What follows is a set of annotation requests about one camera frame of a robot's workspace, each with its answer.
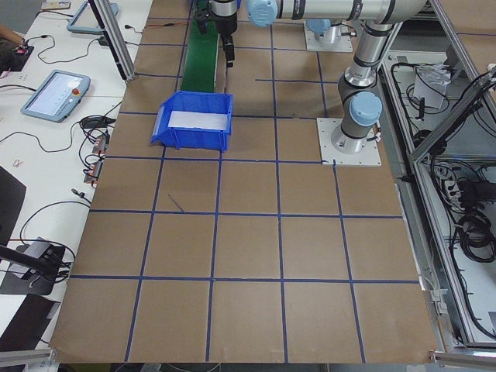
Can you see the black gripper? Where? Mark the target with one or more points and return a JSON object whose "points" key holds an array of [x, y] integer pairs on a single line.
{"points": [[226, 24]]}

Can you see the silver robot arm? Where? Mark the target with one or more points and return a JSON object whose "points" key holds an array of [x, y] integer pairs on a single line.
{"points": [[325, 31], [379, 16]]}

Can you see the green conveyor belt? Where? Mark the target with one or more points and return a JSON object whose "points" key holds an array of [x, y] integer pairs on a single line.
{"points": [[200, 65]]}

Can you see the blue source bin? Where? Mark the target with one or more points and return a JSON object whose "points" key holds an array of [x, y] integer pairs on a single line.
{"points": [[193, 101]]}

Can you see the white foam pad source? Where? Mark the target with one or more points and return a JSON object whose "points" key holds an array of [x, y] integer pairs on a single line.
{"points": [[198, 120]]}

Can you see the far teach pendant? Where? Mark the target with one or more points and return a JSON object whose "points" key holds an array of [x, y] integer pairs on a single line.
{"points": [[84, 21]]}

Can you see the teach pendant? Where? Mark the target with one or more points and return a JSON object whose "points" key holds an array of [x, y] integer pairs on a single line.
{"points": [[84, 21], [57, 96]]}

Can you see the near teach pendant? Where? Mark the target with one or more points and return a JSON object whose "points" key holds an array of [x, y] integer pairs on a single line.
{"points": [[57, 96]]}

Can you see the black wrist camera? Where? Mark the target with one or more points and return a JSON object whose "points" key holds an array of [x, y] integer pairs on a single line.
{"points": [[202, 18]]}

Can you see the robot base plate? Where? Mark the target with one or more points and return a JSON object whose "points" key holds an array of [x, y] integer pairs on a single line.
{"points": [[343, 46], [339, 150]]}

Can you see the aluminium frame post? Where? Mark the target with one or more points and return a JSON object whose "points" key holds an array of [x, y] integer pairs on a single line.
{"points": [[112, 33]]}

